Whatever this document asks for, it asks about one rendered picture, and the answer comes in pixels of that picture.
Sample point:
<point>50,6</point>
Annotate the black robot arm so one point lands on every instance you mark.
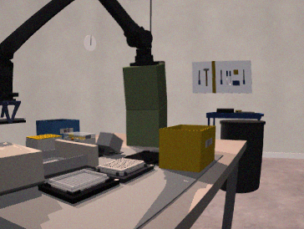
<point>140,38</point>

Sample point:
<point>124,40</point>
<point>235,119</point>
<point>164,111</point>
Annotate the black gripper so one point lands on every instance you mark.
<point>6,100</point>

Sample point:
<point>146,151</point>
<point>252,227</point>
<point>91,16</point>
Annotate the dark blue bin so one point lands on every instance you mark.
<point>58,127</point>

